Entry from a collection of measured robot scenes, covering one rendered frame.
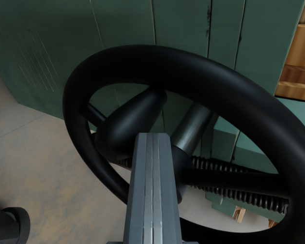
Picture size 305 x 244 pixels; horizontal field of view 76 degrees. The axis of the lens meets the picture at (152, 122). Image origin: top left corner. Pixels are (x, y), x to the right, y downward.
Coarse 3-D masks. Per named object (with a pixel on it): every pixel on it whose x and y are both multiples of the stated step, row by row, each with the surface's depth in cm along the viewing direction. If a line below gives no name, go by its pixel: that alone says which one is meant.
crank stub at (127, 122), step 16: (144, 96) 12; (160, 96) 13; (112, 112) 11; (128, 112) 11; (144, 112) 11; (160, 112) 13; (112, 128) 10; (128, 128) 10; (144, 128) 11; (96, 144) 10; (112, 144) 10; (128, 144) 10; (112, 160) 11
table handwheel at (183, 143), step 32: (96, 64) 15; (128, 64) 13; (160, 64) 12; (192, 64) 12; (64, 96) 20; (192, 96) 12; (224, 96) 11; (256, 96) 11; (192, 128) 25; (256, 128) 11; (288, 128) 11; (96, 160) 29; (288, 160) 11; (128, 192) 31; (256, 192) 15; (288, 192) 14; (192, 224) 29; (288, 224) 16
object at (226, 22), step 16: (224, 0) 24; (240, 0) 23; (224, 16) 25; (240, 16) 24; (224, 32) 26; (240, 32) 26; (224, 48) 28; (224, 64) 29; (208, 128) 38; (208, 144) 41
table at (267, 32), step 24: (264, 0) 22; (288, 0) 21; (264, 24) 24; (288, 24) 23; (240, 48) 27; (264, 48) 25; (288, 48) 24; (240, 72) 29; (264, 72) 27; (216, 144) 27
